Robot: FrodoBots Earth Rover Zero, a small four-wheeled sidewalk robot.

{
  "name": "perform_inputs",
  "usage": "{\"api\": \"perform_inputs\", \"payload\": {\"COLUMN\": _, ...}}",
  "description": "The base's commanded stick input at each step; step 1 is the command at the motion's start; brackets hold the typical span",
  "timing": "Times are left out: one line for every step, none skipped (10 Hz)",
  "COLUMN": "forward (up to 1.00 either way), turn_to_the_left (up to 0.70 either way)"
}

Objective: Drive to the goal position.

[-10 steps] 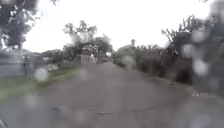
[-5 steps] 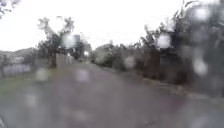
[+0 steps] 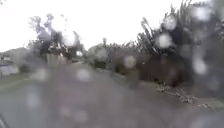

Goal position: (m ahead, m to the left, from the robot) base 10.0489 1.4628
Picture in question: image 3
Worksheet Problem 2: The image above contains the dark hedge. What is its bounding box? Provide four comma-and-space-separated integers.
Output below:
84, 41, 196, 88

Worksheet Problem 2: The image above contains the grass verge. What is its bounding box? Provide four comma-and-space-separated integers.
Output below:
0, 71, 43, 92
94, 67, 224, 113

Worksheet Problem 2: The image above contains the tree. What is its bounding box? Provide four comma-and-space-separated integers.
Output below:
27, 13, 84, 65

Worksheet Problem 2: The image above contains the pale low building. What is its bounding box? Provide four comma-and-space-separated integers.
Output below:
0, 59, 22, 77

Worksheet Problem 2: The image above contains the grey asphalt road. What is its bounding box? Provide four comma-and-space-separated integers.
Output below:
0, 62, 224, 128

